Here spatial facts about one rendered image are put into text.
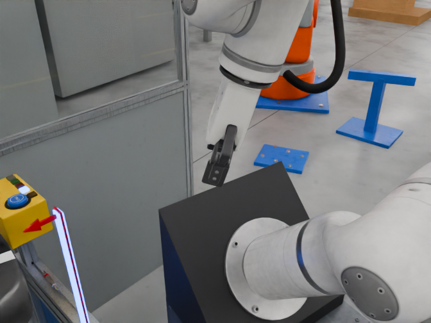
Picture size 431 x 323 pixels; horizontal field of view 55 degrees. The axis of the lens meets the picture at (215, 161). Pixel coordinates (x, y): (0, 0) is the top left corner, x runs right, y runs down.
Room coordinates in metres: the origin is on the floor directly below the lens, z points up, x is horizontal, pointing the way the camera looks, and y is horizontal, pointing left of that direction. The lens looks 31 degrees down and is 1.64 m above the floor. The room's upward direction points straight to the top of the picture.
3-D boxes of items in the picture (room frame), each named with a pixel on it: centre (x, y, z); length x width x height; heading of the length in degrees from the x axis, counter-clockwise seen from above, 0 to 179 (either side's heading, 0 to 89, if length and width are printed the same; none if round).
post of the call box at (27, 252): (0.79, 0.48, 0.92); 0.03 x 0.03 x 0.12; 46
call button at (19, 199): (0.76, 0.44, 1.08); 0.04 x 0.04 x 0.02
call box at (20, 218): (0.79, 0.48, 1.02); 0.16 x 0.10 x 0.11; 46
